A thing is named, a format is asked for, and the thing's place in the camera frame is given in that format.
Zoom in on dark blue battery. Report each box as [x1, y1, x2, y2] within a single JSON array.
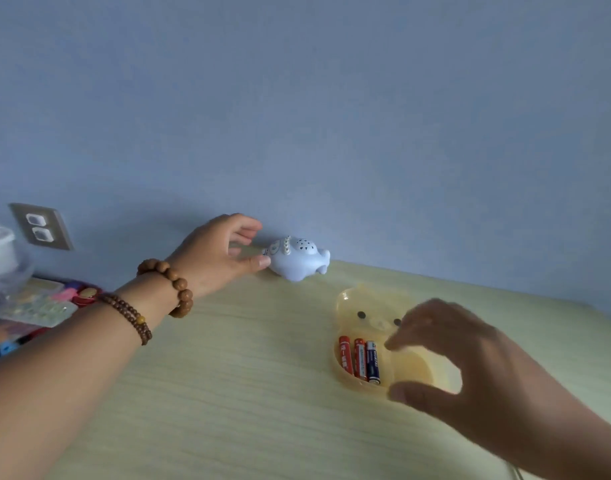
[[365, 340, 382, 386]]

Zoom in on person's left hand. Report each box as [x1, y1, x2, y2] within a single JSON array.
[[164, 213, 272, 300]]

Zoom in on person's right forearm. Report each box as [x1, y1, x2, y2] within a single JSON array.
[[505, 394, 611, 480]]

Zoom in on large-bead wooden bracelet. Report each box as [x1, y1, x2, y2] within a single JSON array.
[[137, 258, 194, 319]]

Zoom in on person's left forearm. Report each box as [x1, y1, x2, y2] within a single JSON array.
[[0, 272, 179, 480]]

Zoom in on red blue round toy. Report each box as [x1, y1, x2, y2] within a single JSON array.
[[50, 280, 104, 309]]

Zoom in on light blue animal toy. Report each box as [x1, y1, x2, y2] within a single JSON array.
[[262, 235, 331, 283]]

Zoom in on grey wall outlet white covers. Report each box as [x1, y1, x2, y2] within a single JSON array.
[[8, 202, 74, 251]]

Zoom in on yellow bear storage box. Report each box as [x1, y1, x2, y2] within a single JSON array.
[[333, 284, 464, 401]]

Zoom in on small-bead wooden bracelet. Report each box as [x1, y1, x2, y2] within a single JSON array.
[[98, 292, 154, 347]]

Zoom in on person's right hand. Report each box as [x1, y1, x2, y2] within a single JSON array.
[[383, 298, 582, 467]]

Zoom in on red battery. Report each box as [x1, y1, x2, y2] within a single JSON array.
[[353, 338, 369, 382], [338, 335, 355, 377]]

